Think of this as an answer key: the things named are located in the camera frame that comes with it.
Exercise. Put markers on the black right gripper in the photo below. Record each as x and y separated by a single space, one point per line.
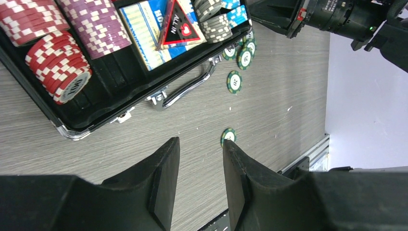
369 23

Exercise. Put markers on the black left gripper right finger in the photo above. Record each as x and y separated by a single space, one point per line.
260 199

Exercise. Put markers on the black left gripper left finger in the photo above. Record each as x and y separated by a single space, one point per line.
140 198

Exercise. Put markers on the black poker set case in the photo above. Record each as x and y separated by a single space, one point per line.
119 80

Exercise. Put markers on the red 100 chip stack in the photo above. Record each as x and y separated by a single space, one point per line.
59 64

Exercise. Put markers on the purple white chip roll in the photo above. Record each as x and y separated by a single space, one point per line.
98 25

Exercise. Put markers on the red white chip roll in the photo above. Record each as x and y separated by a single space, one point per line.
26 20

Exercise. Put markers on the grey chip row in case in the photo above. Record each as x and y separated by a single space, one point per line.
215 26

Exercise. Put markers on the green 20 chip lone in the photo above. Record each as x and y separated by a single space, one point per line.
234 82

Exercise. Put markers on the green 20 chip beside stack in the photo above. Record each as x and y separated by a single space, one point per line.
228 134

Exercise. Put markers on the card deck in case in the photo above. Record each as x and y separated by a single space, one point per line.
162 30

